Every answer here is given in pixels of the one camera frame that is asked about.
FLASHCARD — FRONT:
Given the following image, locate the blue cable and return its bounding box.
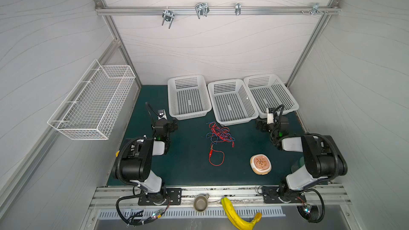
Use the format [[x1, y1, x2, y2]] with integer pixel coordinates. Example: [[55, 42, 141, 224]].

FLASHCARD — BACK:
[[206, 122, 236, 144]]

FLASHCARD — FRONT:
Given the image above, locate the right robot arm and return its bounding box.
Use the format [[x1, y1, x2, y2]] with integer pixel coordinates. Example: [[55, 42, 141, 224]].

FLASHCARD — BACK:
[[256, 104, 348, 203]]

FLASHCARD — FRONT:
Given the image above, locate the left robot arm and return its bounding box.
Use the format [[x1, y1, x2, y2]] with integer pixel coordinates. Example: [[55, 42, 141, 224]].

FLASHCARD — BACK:
[[112, 102, 178, 199]]

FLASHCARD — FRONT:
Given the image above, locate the left white perforated basket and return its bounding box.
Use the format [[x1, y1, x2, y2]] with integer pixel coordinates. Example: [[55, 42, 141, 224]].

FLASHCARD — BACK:
[[167, 75, 212, 120]]

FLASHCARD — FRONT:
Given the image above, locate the white perforated basket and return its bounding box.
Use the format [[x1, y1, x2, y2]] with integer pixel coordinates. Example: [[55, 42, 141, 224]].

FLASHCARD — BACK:
[[244, 74, 299, 119], [207, 79, 259, 126], [167, 75, 212, 120]]

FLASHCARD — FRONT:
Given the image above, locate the right white perforated basket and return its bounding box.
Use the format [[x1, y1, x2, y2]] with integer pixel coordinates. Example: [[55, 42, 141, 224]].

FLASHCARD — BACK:
[[244, 74, 299, 119]]

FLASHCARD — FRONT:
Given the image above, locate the green lidded jar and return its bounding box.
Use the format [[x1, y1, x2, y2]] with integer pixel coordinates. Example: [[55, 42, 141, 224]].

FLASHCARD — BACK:
[[291, 157, 305, 174]]

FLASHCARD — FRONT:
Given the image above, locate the round toy food disc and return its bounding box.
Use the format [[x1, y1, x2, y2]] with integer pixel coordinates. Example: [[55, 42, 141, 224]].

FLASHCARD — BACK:
[[250, 154, 272, 175]]

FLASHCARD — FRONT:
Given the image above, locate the middle white perforated basket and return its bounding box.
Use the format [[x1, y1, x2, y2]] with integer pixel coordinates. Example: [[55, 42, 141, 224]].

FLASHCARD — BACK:
[[207, 79, 259, 126]]

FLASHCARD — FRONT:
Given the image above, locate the yellow banana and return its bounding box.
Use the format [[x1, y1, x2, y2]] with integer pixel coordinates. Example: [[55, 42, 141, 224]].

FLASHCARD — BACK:
[[221, 197, 262, 230]]

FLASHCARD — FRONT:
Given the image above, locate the left metal clamp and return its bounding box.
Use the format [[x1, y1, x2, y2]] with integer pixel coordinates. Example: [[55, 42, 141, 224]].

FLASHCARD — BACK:
[[161, 10, 175, 29]]

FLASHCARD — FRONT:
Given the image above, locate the metal clamp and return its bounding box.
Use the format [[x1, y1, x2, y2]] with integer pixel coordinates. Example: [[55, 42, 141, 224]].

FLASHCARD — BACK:
[[161, 10, 175, 29], [301, 3, 329, 16], [194, 2, 209, 19]]

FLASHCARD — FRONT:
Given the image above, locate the middle metal clamp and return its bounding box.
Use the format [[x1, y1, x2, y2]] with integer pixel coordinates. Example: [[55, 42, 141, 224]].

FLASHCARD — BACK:
[[194, 2, 209, 19]]

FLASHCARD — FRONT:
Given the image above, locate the right metal clamp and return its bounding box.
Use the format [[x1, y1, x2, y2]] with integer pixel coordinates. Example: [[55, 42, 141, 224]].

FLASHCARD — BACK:
[[301, 3, 329, 16]]

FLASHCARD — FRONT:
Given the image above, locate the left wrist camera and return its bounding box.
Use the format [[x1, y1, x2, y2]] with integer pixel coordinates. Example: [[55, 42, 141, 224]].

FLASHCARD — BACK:
[[157, 109, 167, 120]]

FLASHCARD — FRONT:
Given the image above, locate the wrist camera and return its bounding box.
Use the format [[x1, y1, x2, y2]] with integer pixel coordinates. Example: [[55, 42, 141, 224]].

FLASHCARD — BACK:
[[157, 109, 167, 120], [266, 108, 275, 125]]

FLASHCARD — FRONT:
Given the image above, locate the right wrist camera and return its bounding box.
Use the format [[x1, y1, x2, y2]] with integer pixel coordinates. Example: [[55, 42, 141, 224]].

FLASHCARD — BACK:
[[266, 108, 275, 125]]

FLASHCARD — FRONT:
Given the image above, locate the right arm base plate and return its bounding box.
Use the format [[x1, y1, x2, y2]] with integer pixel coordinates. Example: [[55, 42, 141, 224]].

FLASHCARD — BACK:
[[257, 185, 307, 204]]

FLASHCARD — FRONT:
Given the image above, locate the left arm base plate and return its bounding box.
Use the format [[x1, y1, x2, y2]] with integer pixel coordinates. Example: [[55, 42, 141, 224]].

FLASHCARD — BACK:
[[138, 187, 182, 206]]

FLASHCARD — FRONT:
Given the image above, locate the white wire wall basket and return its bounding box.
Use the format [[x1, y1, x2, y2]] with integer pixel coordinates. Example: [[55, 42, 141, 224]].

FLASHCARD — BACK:
[[48, 59, 135, 141]]

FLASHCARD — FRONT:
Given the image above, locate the white vented cable duct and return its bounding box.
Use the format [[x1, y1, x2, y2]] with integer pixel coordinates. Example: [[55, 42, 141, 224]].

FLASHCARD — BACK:
[[98, 206, 285, 221]]

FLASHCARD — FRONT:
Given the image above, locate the horizontal aluminium rail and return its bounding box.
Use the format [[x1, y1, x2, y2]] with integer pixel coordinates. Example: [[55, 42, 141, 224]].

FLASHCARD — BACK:
[[96, 5, 341, 16]]

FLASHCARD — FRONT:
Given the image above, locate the small metal bracket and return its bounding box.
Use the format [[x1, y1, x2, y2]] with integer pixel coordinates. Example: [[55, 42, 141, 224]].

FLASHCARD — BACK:
[[235, 3, 241, 16]]

